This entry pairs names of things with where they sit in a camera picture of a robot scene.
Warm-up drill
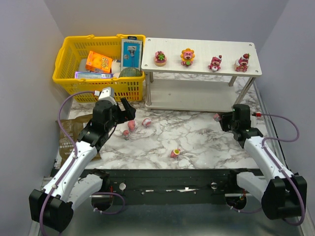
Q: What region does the pink bear flower-wreath toy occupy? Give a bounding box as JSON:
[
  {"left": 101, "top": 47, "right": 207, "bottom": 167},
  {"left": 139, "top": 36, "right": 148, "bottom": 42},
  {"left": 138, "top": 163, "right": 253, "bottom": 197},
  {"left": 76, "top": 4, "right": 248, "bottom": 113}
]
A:
[{"left": 123, "top": 130, "right": 130, "bottom": 140}]

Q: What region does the pink bear shell toy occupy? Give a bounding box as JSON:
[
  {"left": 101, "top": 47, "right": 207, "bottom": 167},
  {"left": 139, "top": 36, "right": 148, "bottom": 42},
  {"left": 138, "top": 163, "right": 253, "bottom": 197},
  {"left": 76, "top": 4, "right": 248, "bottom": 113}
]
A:
[{"left": 142, "top": 118, "right": 152, "bottom": 128}]

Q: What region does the pink bear white-hat toy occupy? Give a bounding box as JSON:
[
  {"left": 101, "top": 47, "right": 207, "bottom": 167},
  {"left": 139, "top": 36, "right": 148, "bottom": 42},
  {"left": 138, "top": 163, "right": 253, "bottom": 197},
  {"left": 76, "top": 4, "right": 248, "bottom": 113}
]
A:
[{"left": 208, "top": 55, "right": 222, "bottom": 72}]

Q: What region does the pink bear strawberry toy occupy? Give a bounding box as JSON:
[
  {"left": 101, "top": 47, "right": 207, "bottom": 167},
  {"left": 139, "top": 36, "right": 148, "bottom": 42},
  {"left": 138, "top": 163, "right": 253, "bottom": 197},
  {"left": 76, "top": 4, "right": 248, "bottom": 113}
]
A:
[{"left": 234, "top": 53, "right": 250, "bottom": 72}]

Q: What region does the pink bear yellow-hat toy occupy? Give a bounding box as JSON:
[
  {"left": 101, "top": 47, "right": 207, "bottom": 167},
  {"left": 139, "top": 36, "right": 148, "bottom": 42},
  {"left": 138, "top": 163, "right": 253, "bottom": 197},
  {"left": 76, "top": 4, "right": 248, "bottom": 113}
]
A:
[{"left": 170, "top": 148, "right": 181, "bottom": 158}]

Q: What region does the pink bear cake toy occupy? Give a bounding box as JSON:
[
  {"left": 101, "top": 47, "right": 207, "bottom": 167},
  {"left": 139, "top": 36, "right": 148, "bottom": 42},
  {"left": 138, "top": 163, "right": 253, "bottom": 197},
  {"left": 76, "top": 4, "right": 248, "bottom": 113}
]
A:
[{"left": 154, "top": 51, "right": 167, "bottom": 67}]

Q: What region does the pink bear sunflower toy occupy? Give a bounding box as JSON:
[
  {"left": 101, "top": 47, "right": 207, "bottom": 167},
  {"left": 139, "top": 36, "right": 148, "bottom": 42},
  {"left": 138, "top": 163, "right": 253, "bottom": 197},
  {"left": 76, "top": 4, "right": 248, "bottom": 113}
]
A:
[{"left": 181, "top": 48, "right": 195, "bottom": 66}]

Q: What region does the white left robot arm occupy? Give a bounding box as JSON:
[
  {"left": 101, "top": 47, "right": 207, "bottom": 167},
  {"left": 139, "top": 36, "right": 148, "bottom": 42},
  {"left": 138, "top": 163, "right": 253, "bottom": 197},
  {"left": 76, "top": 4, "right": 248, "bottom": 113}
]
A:
[{"left": 29, "top": 97, "right": 136, "bottom": 236}]

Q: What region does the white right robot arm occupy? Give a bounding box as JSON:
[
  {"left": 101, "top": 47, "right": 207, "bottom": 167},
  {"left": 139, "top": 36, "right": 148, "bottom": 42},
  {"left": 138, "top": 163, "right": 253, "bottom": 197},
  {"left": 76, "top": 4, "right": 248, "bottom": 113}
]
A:
[{"left": 214, "top": 104, "right": 307, "bottom": 226}]

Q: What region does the white two-tier shelf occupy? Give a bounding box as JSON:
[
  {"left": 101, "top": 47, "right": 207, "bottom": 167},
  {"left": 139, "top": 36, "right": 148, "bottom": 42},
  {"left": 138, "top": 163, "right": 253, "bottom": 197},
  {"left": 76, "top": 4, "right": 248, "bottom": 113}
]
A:
[{"left": 141, "top": 37, "right": 262, "bottom": 112}]

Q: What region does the green melon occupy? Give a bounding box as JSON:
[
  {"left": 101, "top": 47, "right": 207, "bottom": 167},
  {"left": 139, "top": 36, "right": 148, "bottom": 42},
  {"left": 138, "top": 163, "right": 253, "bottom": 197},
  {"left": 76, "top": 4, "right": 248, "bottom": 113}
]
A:
[{"left": 119, "top": 67, "right": 142, "bottom": 78}]

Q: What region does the white item in basket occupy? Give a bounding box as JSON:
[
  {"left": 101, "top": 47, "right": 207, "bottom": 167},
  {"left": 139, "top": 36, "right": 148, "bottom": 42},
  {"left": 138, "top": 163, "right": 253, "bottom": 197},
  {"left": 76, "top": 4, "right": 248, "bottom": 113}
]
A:
[{"left": 111, "top": 59, "right": 121, "bottom": 74}]

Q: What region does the brown paper bag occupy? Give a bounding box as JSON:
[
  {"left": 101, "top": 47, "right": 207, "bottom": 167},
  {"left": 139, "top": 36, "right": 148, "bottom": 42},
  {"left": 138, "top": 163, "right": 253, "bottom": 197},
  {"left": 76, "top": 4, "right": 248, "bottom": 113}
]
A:
[{"left": 55, "top": 114, "right": 102, "bottom": 162}]

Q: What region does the purple flat box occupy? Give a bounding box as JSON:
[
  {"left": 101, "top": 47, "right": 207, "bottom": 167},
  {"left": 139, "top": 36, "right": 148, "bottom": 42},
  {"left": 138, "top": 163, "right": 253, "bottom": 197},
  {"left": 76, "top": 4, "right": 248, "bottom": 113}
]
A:
[{"left": 74, "top": 71, "right": 114, "bottom": 79}]

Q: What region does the orange snack box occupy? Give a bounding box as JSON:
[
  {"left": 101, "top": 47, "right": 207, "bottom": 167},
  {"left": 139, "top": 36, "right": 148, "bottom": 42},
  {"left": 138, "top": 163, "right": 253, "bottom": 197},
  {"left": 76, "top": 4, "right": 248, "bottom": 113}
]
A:
[{"left": 85, "top": 51, "right": 113, "bottom": 73}]

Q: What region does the blue razor package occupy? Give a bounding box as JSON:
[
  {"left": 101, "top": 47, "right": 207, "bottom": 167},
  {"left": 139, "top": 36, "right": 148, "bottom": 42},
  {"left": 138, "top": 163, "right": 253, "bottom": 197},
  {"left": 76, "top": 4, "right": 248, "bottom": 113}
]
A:
[{"left": 121, "top": 39, "right": 143, "bottom": 70}]

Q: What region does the yellow plastic basket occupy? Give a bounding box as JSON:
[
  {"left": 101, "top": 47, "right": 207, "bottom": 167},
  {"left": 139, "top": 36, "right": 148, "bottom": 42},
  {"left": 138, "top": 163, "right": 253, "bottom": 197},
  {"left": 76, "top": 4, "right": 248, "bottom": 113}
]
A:
[{"left": 52, "top": 34, "right": 145, "bottom": 101}]

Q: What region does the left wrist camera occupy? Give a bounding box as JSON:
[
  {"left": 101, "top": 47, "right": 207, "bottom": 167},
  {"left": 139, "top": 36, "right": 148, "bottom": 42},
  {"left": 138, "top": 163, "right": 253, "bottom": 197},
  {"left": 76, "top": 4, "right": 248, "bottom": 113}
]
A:
[{"left": 94, "top": 87, "right": 117, "bottom": 105}]

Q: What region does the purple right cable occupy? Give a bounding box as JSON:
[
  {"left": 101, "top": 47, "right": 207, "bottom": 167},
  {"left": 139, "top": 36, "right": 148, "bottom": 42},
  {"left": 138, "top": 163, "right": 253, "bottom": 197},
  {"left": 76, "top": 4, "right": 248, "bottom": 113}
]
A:
[{"left": 258, "top": 113, "right": 307, "bottom": 226}]

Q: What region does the purple cable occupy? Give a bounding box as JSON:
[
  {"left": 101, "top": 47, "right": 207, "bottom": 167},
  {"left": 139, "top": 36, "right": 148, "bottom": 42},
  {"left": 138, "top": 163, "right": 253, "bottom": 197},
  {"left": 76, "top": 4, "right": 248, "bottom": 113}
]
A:
[
  {"left": 39, "top": 90, "right": 99, "bottom": 236},
  {"left": 258, "top": 113, "right": 307, "bottom": 226}
]

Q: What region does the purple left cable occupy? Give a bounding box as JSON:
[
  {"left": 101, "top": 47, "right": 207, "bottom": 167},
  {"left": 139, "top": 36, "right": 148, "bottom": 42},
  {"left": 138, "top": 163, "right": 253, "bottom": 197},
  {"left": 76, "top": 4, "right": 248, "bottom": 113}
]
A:
[{"left": 39, "top": 90, "right": 99, "bottom": 236}]

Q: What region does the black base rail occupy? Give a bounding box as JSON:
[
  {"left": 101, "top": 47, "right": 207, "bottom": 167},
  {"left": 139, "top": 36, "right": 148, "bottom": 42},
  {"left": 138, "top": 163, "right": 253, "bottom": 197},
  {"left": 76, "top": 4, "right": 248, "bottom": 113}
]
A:
[{"left": 76, "top": 168, "right": 264, "bottom": 205}]

